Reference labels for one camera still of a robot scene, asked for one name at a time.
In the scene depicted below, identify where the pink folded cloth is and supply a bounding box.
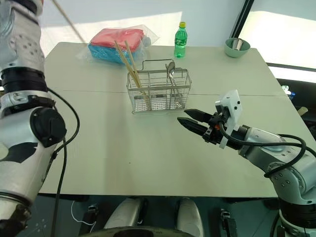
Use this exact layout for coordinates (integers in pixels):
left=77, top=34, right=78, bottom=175
left=89, top=28, right=145, bottom=53

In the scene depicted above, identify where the green plastic bottle yellow cap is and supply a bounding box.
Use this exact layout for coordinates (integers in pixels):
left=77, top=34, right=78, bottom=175
left=173, top=21, right=188, bottom=59

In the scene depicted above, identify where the pale thin rod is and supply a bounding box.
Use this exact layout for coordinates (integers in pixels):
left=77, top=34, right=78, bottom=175
left=52, top=0, right=86, bottom=44

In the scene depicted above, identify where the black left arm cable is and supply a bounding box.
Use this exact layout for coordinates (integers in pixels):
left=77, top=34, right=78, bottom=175
left=45, top=87, right=80, bottom=237

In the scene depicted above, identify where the white rounded robot foot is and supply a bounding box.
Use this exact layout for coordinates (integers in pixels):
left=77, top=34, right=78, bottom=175
left=176, top=197, right=204, bottom=237
left=103, top=197, right=144, bottom=231

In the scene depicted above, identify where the dark side furniture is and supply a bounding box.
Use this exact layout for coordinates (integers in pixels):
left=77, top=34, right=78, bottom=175
left=276, top=78, right=316, bottom=129

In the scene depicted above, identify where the clear plastic bag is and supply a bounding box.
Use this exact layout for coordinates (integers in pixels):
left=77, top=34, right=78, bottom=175
left=76, top=24, right=161, bottom=66

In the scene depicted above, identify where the wooden chopstick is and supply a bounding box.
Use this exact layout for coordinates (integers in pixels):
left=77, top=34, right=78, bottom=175
left=124, top=40, right=143, bottom=89
left=114, top=40, right=152, bottom=110

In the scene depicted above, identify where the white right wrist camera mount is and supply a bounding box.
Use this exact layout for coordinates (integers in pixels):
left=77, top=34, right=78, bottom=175
left=214, top=89, right=243, bottom=149

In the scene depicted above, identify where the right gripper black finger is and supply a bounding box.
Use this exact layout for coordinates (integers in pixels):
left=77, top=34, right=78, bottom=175
left=177, top=117, right=210, bottom=136
left=184, top=108, right=213, bottom=124

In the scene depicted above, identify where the metal wire basket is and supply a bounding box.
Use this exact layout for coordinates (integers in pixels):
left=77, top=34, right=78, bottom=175
left=126, top=59, right=192, bottom=115

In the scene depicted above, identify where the thin white floor cable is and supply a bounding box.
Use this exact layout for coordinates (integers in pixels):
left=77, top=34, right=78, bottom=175
left=71, top=200, right=97, bottom=226

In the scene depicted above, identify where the dark window frame post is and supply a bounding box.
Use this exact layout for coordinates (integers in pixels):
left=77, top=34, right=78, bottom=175
left=231, top=0, right=253, bottom=38

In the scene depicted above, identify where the metal spoon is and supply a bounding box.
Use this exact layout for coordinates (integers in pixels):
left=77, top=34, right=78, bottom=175
left=165, top=61, right=184, bottom=109

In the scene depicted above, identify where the metal object in bowl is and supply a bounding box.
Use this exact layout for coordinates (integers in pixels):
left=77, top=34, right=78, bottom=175
left=232, top=38, right=244, bottom=51

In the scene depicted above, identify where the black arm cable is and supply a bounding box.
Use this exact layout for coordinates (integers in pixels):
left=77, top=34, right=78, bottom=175
left=218, top=122, right=307, bottom=178
left=45, top=87, right=80, bottom=237

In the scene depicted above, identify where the blue folded cloth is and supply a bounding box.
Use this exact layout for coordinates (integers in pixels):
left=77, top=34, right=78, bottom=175
left=87, top=43, right=143, bottom=65

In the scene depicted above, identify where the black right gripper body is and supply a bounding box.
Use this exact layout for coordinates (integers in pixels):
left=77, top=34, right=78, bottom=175
left=201, top=112, right=230, bottom=146

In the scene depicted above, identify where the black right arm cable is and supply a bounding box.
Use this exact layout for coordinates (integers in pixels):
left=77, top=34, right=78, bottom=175
left=218, top=122, right=307, bottom=178

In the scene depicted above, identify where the pale green bowl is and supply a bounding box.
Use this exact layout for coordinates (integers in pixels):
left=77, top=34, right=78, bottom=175
left=224, top=38, right=251, bottom=59

